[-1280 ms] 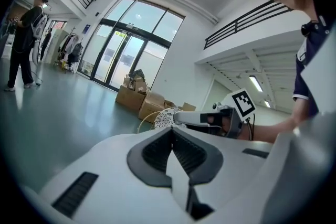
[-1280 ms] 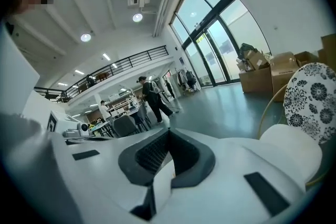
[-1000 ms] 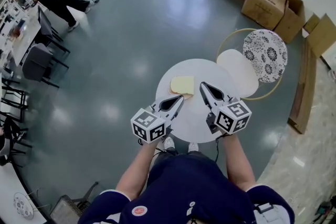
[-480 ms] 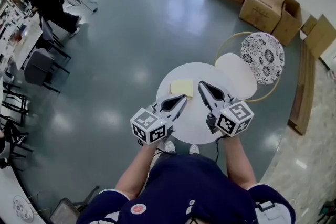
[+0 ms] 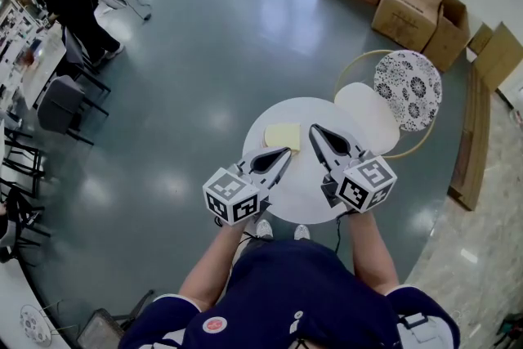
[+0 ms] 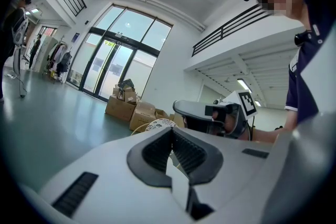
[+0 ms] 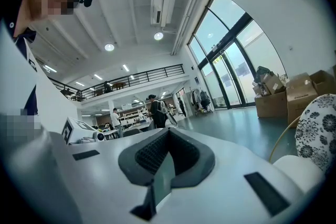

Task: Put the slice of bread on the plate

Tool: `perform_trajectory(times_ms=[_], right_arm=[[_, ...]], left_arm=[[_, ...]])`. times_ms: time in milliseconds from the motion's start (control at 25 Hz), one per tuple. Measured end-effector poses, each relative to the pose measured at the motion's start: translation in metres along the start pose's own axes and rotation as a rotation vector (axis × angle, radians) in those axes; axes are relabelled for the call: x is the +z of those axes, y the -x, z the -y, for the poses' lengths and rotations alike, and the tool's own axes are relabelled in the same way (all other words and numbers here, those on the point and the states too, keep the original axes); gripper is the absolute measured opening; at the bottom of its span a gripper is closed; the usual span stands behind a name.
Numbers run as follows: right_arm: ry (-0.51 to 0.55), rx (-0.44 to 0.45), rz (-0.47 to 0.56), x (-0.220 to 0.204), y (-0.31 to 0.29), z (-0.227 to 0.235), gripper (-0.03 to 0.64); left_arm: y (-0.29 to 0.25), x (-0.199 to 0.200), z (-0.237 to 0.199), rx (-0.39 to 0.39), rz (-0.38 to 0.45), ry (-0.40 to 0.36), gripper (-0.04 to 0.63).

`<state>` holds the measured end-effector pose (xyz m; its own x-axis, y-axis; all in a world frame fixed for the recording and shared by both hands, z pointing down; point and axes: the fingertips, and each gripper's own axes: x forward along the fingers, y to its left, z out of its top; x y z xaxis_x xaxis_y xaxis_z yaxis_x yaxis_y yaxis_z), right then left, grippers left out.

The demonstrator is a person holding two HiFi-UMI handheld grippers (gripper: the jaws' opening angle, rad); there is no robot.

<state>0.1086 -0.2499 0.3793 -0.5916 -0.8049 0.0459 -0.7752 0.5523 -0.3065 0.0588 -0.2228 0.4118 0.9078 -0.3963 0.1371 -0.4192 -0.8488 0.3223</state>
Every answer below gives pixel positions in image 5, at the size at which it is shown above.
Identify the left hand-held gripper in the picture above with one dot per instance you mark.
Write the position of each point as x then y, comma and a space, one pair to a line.
229, 192

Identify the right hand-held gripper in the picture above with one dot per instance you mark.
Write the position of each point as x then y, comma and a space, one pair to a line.
367, 184

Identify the person's left forearm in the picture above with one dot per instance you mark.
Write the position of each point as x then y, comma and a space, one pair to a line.
212, 261

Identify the person's right forearm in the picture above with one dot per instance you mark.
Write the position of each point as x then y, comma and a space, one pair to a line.
372, 253

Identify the cream round side tabletop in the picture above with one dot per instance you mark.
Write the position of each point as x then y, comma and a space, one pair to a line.
367, 114

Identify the person's white left shoe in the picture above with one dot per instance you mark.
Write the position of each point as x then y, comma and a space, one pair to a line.
265, 229

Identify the person's white shoe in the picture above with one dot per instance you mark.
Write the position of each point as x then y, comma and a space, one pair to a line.
265, 229
302, 233

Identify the person's white right shoe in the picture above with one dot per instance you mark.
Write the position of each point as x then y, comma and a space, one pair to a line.
302, 233

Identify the floral patterned round tabletop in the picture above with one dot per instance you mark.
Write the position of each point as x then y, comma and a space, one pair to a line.
408, 90

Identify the person's navy blue shirt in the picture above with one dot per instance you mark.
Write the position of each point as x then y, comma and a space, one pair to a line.
294, 294

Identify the long brown flat board stack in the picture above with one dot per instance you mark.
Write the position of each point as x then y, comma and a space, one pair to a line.
470, 143

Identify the large closed cardboard box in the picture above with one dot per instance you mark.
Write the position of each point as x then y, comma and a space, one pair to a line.
408, 8

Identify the open-flap cardboard box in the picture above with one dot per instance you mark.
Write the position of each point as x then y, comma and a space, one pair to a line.
449, 37

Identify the flattened cardboard sheet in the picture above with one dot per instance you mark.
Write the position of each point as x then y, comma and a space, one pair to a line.
498, 57

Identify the grey upholstered chair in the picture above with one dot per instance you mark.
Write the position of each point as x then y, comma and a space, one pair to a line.
61, 102

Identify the dark grey chair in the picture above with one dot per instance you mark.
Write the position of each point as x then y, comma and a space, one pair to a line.
75, 49

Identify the grey mesh chair seat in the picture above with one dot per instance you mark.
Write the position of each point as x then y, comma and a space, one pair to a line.
100, 331

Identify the long white cluttered table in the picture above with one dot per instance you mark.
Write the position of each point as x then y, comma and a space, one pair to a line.
45, 53

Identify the green object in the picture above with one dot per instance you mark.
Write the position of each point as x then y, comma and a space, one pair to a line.
510, 331

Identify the small floral round table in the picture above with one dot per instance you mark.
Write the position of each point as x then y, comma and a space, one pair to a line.
34, 325

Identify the black metal frame chair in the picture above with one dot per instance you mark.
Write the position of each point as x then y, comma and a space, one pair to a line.
24, 220
20, 163

